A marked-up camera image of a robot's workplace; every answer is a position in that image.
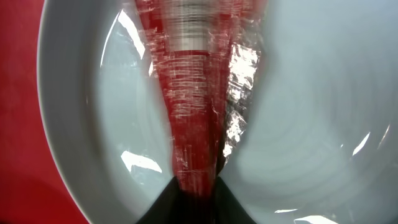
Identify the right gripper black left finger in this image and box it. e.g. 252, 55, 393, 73
136, 177, 183, 224

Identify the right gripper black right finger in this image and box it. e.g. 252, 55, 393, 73
212, 177, 256, 224

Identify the red foil wrapper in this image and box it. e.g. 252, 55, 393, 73
136, 0, 267, 197

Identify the light blue plate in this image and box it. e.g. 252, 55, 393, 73
37, 1, 397, 223

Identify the red plastic tray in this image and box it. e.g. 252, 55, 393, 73
1, 0, 86, 223

